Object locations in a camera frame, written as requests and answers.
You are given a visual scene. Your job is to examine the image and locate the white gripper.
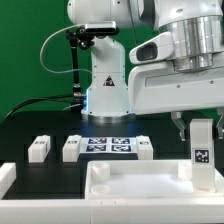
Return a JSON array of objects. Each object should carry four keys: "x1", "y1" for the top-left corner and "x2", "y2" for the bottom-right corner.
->
[{"x1": 128, "y1": 62, "x2": 224, "y2": 141}]

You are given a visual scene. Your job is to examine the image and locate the white desk top tray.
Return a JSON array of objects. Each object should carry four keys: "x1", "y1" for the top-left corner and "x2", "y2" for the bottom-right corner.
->
[{"x1": 85, "y1": 160, "x2": 224, "y2": 200}]

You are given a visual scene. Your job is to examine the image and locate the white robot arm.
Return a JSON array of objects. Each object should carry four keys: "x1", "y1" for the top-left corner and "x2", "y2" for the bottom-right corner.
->
[{"x1": 67, "y1": 0, "x2": 224, "y2": 138}]

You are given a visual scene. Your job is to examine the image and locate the fiducial marker sheet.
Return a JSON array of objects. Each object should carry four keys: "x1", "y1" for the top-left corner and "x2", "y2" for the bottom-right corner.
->
[{"x1": 80, "y1": 137, "x2": 137, "y2": 154}]

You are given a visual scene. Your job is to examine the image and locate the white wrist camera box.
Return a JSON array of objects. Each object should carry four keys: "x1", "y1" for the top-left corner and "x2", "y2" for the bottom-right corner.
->
[{"x1": 129, "y1": 32, "x2": 175, "y2": 64}]

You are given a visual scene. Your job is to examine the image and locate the white front rail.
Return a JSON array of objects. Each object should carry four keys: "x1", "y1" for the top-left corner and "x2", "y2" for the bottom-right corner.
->
[{"x1": 0, "y1": 198, "x2": 224, "y2": 224}]

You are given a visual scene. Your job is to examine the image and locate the black cables on table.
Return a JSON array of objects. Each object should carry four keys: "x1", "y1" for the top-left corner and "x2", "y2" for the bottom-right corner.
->
[{"x1": 3, "y1": 94, "x2": 87, "y2": 119}]

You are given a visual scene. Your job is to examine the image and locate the grey depth camera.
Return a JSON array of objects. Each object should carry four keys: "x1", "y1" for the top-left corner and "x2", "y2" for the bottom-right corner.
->
[{"x1": 84, "y1": 21, "x2": 119, "y2": 36}]

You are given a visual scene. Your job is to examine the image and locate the grey camera cable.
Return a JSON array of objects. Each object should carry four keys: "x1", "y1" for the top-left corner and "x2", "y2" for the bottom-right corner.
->
[{"x1": 39, "y1": 23, "x2": 93, "y2": 75}]

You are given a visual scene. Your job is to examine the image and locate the white left rail block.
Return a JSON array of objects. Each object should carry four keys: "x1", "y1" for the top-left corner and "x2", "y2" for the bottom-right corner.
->
[{"x1": 0, "y1": 163, "x2": 16, "y2": 200}]

